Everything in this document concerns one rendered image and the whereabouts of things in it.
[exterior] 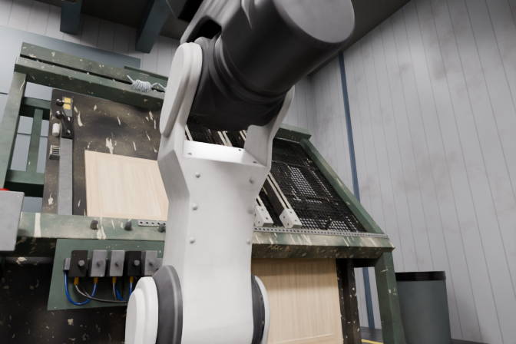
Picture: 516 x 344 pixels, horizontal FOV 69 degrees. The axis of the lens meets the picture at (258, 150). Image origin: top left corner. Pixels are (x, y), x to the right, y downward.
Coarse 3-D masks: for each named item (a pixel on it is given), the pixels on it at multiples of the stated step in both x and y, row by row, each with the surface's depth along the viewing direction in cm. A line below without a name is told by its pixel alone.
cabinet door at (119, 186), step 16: (96, 160) 183; (112, 160) 188; (128, 160) 194; (144, 160) 200; (96, 176) 174; (112, 176) 179; (128, 176) 184; (144, 176) 190; (160, 176) 196; (96, 192) 165; (112, 192) 170; (128, 192) 175; (144, 192) 180; (160, 192) 185; (96, 208) 158; (112, 208) 162; (128, 208) 166; (144, 208) 171; (160, 208) 175
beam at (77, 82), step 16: (16, 64) 207; (32, 64) 214; (48, 64) 222; (32, 80) 215; (48, 80) 218; (64, 80) 222; (80, 80) 225; (96, 80) 232; (96, 96) 235; (112, 96) 239; (128, 96) 243; (144, 96) 247; (160, 96) 255; (288, 128) 313
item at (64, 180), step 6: (66, 102) 209; (66, 114) 199; (60, 126) 195; (60, 132) 189; (60, 138) 184; (66, 138) 183; (60, 144) 179; (66, 144) 179; (60, 150) 175; (66, 150) 176; (60, 156) 171; (66, 156) 173; (60, 162) 167; (66, 162) 169; (60, 168) 164; (66, 168) 166; (60, 174) 161; (66, 174) 163; (60, 180) 158; (66, 180) 160; (60, 186) 156; (66, 186) 157; (60, 192) 153; (66, 192) 155; (60, 198) 151; (66, 198) 152; (60, 204) 148; (66, 204) 149; (60, 210) 146; (66, 210) 147
